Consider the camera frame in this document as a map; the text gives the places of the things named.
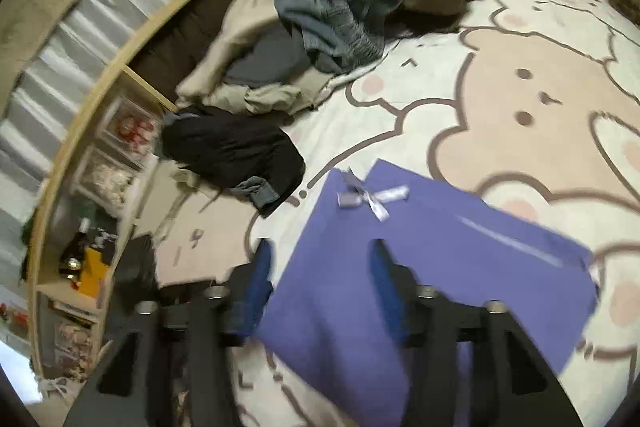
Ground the framed pale flower picture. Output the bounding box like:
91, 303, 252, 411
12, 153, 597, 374
70, 147, 143, 210

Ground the wooden bedside shelf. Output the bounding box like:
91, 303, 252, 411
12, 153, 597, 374
22, 0, 306, 380

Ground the framed red flower picture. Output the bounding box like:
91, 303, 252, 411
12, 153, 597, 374
97, 96, 168, 168

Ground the blue grey knitted sweater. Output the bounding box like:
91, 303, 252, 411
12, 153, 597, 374
274, 0, 405, 75

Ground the black garment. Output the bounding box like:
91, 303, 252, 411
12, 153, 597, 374
161, 104, 307, 218

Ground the purple garment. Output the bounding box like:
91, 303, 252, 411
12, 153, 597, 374
254, 158, 601, 427

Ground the yellow box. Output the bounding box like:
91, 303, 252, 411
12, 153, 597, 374
77, 247, 112, 299

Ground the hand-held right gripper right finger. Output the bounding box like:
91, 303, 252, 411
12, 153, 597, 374
369, 238, 583, 427

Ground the grey curtain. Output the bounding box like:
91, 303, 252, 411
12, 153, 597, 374
0, 0, 253, 228

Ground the beige garment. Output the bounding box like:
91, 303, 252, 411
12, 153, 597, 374
175, 0, 336, 115

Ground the black bottle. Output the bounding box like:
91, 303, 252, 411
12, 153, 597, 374
59, 217, 93, 279

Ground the slate grey garment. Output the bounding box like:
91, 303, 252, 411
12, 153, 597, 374
222, 27, 313, 88

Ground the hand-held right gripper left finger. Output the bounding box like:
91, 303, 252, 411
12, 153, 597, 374
65, 237, 275, 427

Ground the bear print bedsheet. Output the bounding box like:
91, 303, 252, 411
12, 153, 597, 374
150, 0, 640, 427

